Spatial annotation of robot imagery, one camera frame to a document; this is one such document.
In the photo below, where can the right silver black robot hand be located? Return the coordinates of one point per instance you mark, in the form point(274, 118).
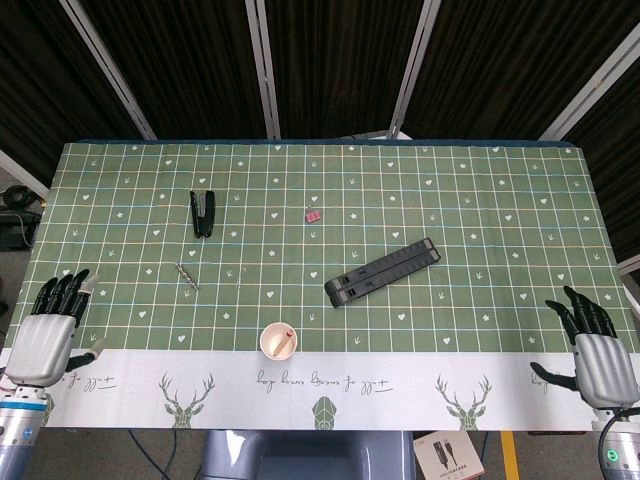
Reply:
point(605, 370)

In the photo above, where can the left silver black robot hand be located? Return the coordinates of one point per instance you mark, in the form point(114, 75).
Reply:
point(42, 350)

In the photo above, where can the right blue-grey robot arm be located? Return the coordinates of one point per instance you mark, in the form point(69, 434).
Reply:
point(625, 452)

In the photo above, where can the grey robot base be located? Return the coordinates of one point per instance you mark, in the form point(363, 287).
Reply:
point(300, 460)

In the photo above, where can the black equipment box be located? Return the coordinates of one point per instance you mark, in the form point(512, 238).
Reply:
point(17, 230)

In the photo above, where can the yellow floor tape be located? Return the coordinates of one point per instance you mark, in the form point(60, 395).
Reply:
point(508, 455)

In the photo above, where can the black round device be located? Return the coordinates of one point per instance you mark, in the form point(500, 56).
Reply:
point(19, 196)

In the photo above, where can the black fabric divider panel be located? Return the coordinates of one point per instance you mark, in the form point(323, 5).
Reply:
point(185, 65)
point(345, 65)
point(40, 75)
point(500, 65)
point(620, 175)

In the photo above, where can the black stapler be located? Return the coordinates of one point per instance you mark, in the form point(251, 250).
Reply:
point(204, 220)

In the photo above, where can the white paper cup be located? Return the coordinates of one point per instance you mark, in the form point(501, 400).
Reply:
point(271, 346)

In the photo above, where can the pink capped tube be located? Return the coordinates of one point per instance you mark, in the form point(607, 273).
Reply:
point(284, 340)

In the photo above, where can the black folding laptop stand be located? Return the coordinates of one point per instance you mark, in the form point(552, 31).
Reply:
point(380, 272)

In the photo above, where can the pink binder clip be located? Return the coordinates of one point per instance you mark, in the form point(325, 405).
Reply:
point(313, 216)

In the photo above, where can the green grid deer tablecloth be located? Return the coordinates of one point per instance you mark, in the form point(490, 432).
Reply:
point(350, 190)

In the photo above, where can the white base behind table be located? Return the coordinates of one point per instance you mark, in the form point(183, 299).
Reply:
point(382, 135)

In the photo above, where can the silver divider frame post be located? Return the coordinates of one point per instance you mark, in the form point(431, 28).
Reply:
point(631, 266)
point(107, 70)
point(414, 70)
point(600, 82)
point(20, 172)
point(262, 70)

